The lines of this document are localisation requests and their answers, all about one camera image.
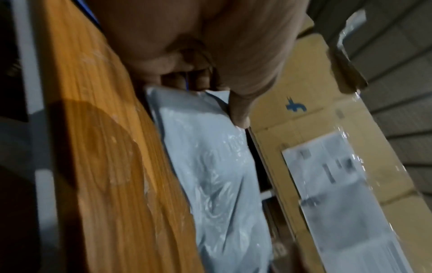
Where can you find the person's left hand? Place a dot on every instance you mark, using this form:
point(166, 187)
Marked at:
point(202, 32)

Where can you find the white mailer bag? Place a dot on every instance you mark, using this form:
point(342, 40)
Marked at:
point(209, 176)

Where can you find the wooden table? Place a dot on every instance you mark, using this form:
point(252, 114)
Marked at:
point(101, 160)

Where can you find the white metal shelf leg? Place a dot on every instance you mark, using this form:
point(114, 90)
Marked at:
point(266, 194)

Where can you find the white printed paper sheet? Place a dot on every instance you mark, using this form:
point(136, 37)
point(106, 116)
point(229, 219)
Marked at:
point(371, 256)
point(324, 165)
point(347, 213)

